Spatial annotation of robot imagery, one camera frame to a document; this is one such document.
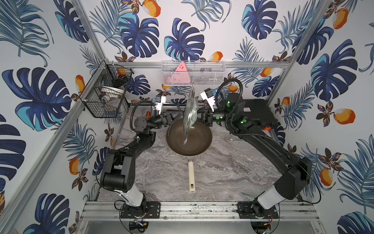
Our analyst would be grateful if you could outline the clear wall shelf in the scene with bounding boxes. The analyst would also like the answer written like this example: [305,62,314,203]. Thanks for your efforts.
[161,61,226,86]

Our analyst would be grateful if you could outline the glass pot lid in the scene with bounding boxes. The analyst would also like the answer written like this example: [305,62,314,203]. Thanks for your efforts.
[183,83,198,145]

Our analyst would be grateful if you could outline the pink triangle item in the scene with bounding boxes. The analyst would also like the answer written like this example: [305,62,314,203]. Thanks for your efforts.
[171,61,191,85]

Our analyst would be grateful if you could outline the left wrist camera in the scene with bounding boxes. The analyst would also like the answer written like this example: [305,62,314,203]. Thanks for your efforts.
[154,96,167,114]

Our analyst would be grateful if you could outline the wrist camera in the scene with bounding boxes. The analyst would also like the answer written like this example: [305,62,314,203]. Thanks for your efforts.
[200,88,217,110]
[154,96,167,114]

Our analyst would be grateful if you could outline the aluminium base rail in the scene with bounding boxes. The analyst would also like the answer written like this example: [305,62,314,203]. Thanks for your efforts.
[80,201,320,222]

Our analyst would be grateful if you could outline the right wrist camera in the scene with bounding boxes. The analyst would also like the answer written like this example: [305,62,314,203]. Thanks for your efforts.
[200,88,217,110]

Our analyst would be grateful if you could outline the black tool case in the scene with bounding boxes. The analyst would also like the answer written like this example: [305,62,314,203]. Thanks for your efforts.
[243,99,278,130]

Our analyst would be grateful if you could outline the frying pan cream handle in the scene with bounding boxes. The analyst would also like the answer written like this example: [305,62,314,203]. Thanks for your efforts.
[166,118,213,194]

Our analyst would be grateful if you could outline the black wire basket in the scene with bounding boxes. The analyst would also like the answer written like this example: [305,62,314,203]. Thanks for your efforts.
[79,60,134,119]

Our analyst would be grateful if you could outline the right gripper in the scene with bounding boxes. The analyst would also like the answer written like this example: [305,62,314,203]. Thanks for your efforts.
[188,105,235,129]

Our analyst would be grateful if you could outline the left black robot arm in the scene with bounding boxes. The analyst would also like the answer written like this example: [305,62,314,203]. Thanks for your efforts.
[99,100,183,207]

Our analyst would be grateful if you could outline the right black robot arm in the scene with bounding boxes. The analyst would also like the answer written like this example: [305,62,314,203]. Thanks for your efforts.
[198,80,312,216]

